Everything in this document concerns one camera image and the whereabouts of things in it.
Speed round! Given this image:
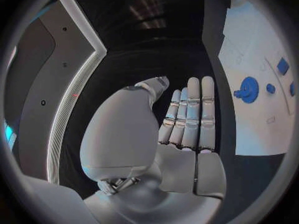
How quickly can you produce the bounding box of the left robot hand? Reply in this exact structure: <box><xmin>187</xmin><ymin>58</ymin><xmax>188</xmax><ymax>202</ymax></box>
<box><xmin>79</xmin><ymin>75</ymin><xmax>228</xmax><ymax>224</ymax></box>

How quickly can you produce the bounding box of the white task board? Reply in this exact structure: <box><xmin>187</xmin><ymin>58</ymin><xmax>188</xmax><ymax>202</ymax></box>
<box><xmin>217</xmin><ymin>0</ymin><xmax>296</xmax><ymax>156</ymax></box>

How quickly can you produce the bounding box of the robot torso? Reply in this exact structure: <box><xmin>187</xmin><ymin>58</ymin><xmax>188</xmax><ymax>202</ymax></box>
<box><xmin>3</xmin><ymin>0</ymin><xmax>109</xmax><ymax>185</ymax></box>

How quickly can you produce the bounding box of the blue block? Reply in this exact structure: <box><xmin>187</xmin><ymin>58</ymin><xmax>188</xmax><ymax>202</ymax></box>
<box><xmin>276</xmin><ymin>57</ymin><xmax>291</xmax><ymax>75</ymax></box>

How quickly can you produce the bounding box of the blue gear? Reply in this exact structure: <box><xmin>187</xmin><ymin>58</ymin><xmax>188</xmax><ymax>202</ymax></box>
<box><xmin>233</xmin><ymin>76</ymin><xmax>260</xmax><ymax>104</ymax></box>

